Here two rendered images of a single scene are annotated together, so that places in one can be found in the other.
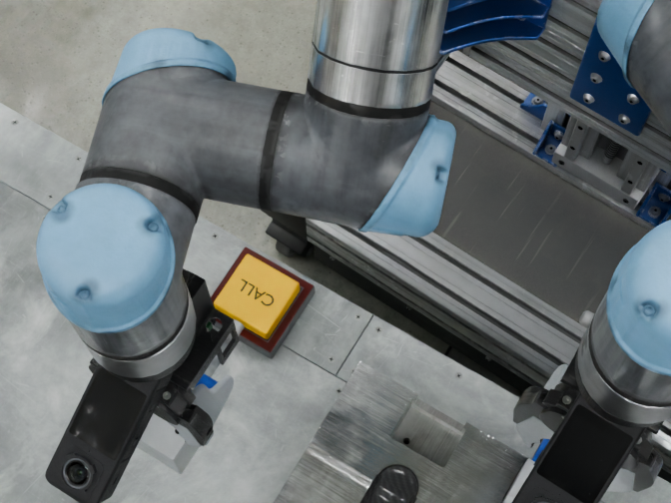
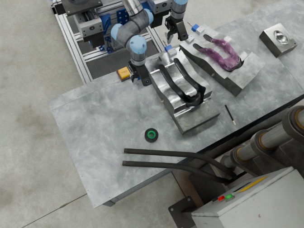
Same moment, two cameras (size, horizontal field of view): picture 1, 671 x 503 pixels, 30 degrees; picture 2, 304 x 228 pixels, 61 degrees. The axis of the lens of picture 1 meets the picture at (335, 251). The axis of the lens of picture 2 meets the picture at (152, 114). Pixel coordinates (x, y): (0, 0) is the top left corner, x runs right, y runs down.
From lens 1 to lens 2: 83 cm
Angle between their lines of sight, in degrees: 24
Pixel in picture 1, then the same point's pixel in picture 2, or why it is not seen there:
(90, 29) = (33, 107)
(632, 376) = (182, 7)
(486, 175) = (106, 62)
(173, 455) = not seen: hidden behind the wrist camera
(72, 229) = (135, 42)
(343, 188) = (145, 21)
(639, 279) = not seen: outside the picture
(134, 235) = (140, 37)
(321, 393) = not seen: hidden behind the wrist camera
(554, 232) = (121, 59)
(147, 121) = (125, 32)
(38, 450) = (126, 110)
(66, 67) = (37, 115)
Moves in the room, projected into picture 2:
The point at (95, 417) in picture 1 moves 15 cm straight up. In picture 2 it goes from (143, 74) to (143, 58)
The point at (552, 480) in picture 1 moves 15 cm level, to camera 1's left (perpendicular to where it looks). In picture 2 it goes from (181, 32) to (168, 52)
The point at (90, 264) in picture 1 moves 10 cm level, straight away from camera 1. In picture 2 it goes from (140, 43) to (118, 42)
